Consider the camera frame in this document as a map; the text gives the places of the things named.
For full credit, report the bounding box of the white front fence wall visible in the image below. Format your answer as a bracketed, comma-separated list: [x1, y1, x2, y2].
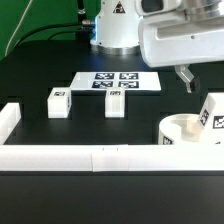
[0, 145, 224, 172]

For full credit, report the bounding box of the white fence wall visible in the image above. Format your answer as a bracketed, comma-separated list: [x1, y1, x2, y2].
[0, 145, 224, 172]
[0, 102, 21, 145]

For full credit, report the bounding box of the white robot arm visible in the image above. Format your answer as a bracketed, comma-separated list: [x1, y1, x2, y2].
[91, 0, 224, 93]

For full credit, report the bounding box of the white cable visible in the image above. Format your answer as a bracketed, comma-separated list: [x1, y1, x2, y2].
[3, 0, 34, 58]

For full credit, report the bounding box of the white left fence wall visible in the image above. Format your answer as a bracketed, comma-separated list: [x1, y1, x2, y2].
[0, 102, 21, 145]

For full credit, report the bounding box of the white marker base plate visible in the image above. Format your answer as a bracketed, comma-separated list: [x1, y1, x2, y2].
[70, 71, 161, 91]

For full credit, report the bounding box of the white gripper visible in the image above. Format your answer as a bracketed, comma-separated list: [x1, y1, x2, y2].
[138, 11, 224, 93]

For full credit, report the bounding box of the black cable bundle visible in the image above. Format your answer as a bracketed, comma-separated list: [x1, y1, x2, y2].
[13, 0, 98, 48]

